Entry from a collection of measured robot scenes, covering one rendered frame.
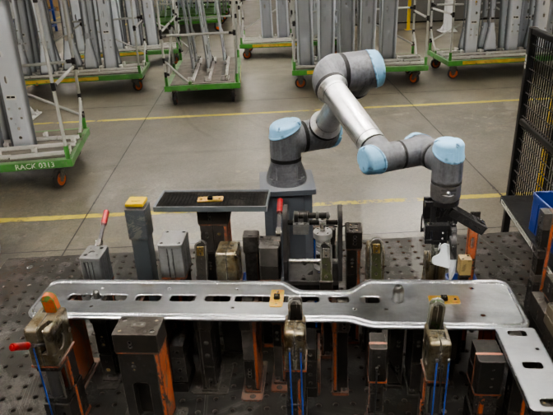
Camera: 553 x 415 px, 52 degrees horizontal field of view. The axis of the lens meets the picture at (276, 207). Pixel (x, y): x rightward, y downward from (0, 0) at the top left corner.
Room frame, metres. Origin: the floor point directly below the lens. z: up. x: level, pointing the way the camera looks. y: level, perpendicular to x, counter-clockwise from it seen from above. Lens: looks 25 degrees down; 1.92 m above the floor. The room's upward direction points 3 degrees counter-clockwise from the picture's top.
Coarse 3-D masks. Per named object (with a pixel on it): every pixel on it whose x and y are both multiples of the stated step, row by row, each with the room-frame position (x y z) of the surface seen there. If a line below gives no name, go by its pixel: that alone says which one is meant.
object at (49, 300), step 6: (48, 294) 1.28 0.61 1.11; (54, 294) 1.28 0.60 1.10; (42, 300) 1.27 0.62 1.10; (48, 300) 1.27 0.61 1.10; (54, 300) 1.27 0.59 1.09; (48, 306) 1.27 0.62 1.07; (54, 306) 1.27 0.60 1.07; (60, 306) 1.29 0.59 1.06; (48, 312) 1.28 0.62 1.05; (54, 312) 1.28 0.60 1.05
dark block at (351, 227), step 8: (352, 224) 1.58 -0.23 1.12; (360, 224) 1.58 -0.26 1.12; (352, 232) 1.53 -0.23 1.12; (360, 232) 1.53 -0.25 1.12; (352, 240) 1.53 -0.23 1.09; (360, 240) 1.52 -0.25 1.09; (352, 248) 1.53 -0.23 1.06; (360, 248) 1.52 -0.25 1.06; (352, 256) 1.53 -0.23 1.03; (352, 264) 1.53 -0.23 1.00; (352, 272) 1.53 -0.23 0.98; (352, 280) 1.53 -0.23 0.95; (352, 328) 1.53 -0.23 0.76; (352, 336) 1.53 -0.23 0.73
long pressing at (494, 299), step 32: (64, 288) 1.47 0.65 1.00; (96, 288) 1.46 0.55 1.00; (128, 288) 1.46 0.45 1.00; (160, 288) 1.45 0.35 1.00; (192, 288) 1.44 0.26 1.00; (224, 288) 1.43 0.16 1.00; (256, 288) 1.43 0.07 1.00; (288, 288) 1.42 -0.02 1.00; (352, 288) 1.40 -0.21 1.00; (384, 288) 1.40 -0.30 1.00; (416, 288) 1.39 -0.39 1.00; (448, 288) 1.38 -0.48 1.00; (480, 288) 1.37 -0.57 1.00; (192, 320) 1.30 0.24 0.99; (224, 320) 1.29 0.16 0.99; (256, 320) 1.28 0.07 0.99; (320, 320) 1.26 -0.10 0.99; (352, 320) 1.25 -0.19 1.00; (384, 320) 1.24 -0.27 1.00; (416, 320) 1.24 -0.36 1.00; (448, 320) 1.23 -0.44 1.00; (480, 320) 1.22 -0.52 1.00; (512, 320) 1.22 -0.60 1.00
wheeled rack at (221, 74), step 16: (176, 16) 9.22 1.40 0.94; (208, 16) 9.29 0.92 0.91; (224, 16) 9.30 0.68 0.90; (160, 32) 7.44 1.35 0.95; (208, 32) 7.48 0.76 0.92; (224, 32) 7.48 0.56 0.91; (176, 64) 8.91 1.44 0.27; (224, 64) 8.65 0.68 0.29; (240, 64) 8.92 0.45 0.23; (176, 80) 7.75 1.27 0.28; (192, 80) 7.58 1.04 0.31; (208, 80) 7.59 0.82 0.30; (224, 80) 7.60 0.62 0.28; (240, 80) 7.67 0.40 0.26; (176, 96) 7.55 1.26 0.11
